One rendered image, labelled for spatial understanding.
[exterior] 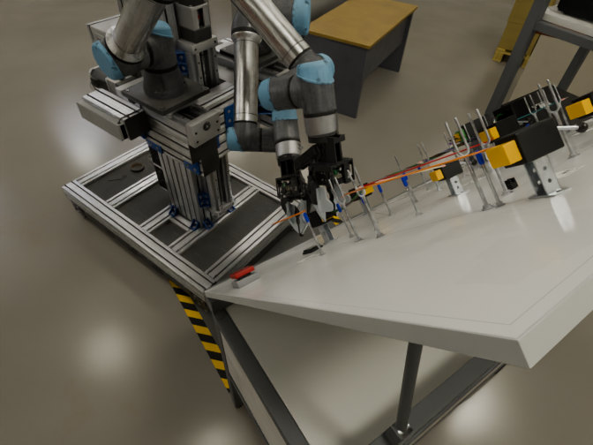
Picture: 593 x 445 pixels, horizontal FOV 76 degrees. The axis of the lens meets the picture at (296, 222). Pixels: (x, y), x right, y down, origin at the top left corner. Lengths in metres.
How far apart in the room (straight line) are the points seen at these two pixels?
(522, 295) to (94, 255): 2.46
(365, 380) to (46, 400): 1.53
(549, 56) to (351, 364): 3.17
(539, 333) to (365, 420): 0.88
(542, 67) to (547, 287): 3.60
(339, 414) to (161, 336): 1.27
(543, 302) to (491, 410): 1.90
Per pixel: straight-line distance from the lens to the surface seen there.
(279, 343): 1.16
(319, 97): 0.84
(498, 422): 2.16
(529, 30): 1.59
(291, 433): 1.08
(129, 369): 2.12
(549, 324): 0.27
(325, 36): 3.51
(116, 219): 2.43
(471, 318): 0.28
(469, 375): 1.01
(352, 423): 1.10
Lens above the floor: 1.84
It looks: 46 degrees down
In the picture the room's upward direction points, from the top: 3 degrees clockwise
